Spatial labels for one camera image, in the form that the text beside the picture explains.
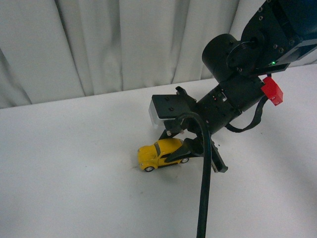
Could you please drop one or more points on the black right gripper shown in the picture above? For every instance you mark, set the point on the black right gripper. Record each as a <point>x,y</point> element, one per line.
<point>213,111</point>

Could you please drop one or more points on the red connector block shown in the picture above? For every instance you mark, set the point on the red connector block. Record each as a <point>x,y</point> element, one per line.
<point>272,91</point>

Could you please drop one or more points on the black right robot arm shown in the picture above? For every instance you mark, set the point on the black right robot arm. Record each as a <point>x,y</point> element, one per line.
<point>280,32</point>

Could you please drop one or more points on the white pleated curtain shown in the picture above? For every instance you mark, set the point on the white pleated curtain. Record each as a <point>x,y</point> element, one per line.
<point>53,50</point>

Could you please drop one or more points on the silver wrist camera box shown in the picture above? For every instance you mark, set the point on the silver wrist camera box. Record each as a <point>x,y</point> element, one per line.
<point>166,107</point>

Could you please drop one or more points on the yellow beetle toy car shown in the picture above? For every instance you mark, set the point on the yellow beetle toy car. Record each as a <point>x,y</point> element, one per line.
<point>153,156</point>

